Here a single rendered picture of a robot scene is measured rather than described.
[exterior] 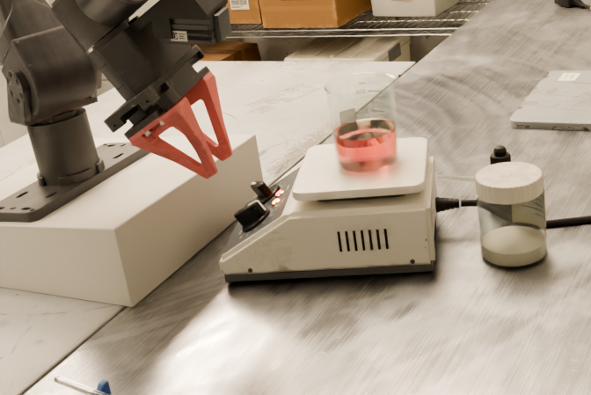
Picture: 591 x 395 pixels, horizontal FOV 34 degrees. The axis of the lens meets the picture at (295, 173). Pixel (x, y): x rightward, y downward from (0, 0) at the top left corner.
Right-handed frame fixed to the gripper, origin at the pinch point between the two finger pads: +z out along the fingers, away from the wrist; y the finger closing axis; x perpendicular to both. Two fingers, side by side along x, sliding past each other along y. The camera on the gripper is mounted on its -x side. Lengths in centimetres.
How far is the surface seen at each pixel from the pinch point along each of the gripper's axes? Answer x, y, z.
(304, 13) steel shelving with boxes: 99, 217, 13
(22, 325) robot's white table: 19.5, -13.0, 0.8
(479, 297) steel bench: -15.2, -3.4, 21.9
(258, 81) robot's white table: 28, 58, 4
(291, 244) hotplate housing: -2.4, -2.3, 10.0
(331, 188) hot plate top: -8.1, -0.1, 7.9
